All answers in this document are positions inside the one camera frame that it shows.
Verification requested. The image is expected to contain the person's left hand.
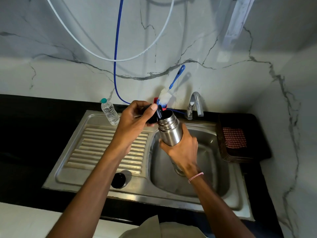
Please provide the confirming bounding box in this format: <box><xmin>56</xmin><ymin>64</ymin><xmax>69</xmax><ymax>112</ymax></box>
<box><xmin>108</xmin><ymin>100</ymin><xmax>159</xmax><ymax>159</ymax></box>

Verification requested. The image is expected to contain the person's right hand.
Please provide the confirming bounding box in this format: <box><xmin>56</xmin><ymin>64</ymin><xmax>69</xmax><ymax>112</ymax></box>
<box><xmin>158</xmin><ymin>122</ymin><xmax>204</xmax><ymax>183</ymax></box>

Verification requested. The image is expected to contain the steel flask bottle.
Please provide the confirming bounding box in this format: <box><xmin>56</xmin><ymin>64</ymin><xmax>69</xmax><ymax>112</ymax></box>
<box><xmin>157</xmin><ymin>110</ymin><xmax>187</xmax><ymax>177</ymax></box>

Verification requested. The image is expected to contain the black flask stopper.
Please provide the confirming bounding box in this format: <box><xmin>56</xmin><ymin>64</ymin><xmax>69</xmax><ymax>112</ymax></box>
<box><xmin>142</xmin><ymin>104</ymin><xmax>163</xmax><ymax>125</ymax></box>

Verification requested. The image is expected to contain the blue white bottle brush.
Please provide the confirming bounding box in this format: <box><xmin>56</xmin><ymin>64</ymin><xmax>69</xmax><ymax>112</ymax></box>
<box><xmin>156</xmin><ymin>64</ymin><xmax>186</xmax><ymax>108</ymax></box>

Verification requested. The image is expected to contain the steel flask cup lid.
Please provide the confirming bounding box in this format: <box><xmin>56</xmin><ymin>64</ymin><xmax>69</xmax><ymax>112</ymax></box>
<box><xmin>111</xmin><ymin>170</ymin><xmax>132</xmax><ymax>189</ymax></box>

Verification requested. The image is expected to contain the person's left forearm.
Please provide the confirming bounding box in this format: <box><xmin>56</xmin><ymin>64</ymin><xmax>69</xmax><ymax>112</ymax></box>
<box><xmin>46</xmin><ymin>146</ymin><xmax>132</xmax><ymax>238</ymax></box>

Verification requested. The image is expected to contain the person's right forearm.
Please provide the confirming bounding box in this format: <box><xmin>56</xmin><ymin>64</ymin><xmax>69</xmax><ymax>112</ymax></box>
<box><xmin>189</xmin><ymin>174</ymin><xmax>256</xmax><ymax>238</ymax></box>

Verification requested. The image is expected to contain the clear plastic water bottle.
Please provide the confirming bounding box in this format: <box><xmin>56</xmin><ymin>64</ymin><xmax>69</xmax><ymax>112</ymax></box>
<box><xmin>100</xmin><ymin>98</ymin><xmax>120</xmax><ymax>126</ymax></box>

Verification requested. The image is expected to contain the dark woven tray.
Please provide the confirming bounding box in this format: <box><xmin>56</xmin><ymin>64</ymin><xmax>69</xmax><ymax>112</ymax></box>
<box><xmin>216</xmin><ymin>114</ymin><xmax>272</xmax><ymax>163</ymax></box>

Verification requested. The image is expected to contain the red plastic brush holder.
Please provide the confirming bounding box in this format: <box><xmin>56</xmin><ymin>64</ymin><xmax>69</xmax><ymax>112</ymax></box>
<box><xmin>153</xmin><ymin>97</ymin><xmax>168</xmax><ymax>111</ymax></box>

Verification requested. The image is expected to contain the red checkered cloth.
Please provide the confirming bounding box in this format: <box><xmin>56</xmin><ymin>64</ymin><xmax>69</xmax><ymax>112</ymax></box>
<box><xmin>222</xmin><ymin>127</ymin><xmax>248</xmax><ymax>149</ymax></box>

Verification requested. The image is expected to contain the chrome sink faucet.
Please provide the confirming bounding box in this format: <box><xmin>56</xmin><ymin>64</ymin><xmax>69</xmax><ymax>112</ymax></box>
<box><xmin>186</xmin><ymin>91</ymin><xmax>205</xmax><ymax>121</ymax></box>

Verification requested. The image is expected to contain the stainless steel sink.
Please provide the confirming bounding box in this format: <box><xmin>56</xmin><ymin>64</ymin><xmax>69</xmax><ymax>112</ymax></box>
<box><xmin>42</xmin><ymin>110</ymin><xmax>255</xmax><ymax>222</ymax></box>

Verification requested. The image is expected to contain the red white thread bracelet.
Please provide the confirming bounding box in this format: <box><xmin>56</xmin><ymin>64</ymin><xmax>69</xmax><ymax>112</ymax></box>
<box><xmin>188</xmin><ymin>172</ymin><xmax>204</xmax><ymax>184</ymax></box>

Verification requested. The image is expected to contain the white hose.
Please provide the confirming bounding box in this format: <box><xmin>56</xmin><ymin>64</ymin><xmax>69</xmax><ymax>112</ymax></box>
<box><xmin>44</xmin><ymin>0</ymin><xmax>176</xmax><ymax>62</ymax></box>

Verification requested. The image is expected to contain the blue hose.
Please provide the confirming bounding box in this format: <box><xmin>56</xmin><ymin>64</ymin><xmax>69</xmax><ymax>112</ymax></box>
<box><xmin>113</xmin><ymin>0</ymin><xmax>189</xmax><ymax>116</ymax></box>

